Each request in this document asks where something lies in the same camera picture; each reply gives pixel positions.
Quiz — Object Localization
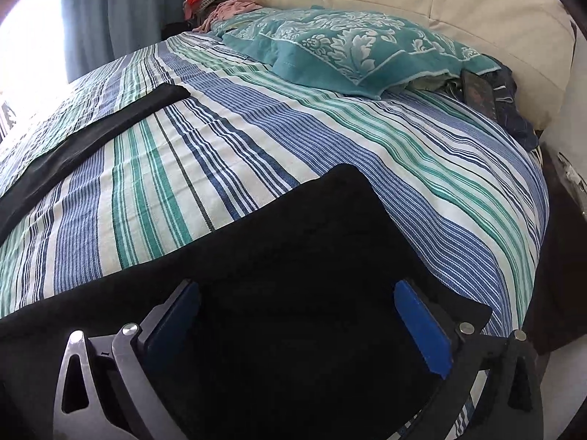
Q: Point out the black pants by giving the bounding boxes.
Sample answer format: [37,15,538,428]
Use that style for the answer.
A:
[1,84,492,439]

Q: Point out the striped blue green bedsheet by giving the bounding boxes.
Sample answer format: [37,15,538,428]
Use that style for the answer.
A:
[0,31,550,440]

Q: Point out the black smartphone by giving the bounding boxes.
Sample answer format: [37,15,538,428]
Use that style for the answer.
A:
[461,70,497,122]

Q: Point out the dark blue garment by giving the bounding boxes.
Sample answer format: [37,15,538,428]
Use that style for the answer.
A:
[482,56,538,152]

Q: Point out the teal floral pillow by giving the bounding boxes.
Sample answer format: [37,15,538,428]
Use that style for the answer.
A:
[212,8,500,99]

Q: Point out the blue curtain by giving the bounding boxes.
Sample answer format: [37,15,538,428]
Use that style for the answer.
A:
[61,0,184,81]

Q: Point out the pink cloth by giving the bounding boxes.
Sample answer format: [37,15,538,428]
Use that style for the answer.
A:
[194,0,263,33]

